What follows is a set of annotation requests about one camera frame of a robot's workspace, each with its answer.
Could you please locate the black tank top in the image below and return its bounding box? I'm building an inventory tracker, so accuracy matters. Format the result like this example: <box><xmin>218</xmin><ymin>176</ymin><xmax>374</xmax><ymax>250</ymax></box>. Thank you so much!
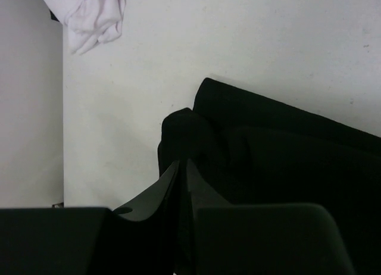
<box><xmin>158</xmin><ymin>78</ymin><xmax>380</xmax><ymax>274</ymax></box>

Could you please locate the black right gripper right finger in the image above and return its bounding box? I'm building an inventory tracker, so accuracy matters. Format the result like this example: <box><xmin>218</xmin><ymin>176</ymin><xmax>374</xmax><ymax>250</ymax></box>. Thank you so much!
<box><xmin>186</xmin><ymin>161</ymin><xmax>355</xmax><ymax>274</ymax></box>

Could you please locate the white folded tank top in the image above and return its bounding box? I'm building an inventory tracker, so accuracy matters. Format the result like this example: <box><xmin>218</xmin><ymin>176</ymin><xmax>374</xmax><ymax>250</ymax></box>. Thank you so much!
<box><xmin>44</xmin><ymin>0</ymin><xmax>126</xmax><ymax>54</ymax></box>

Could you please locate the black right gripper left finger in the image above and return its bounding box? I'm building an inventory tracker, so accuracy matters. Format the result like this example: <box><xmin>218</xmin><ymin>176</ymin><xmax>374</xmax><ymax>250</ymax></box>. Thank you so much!
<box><xmin>1</xmin><ymin>162</ymin><xmax>179</xmax><ymax>274</ymax></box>

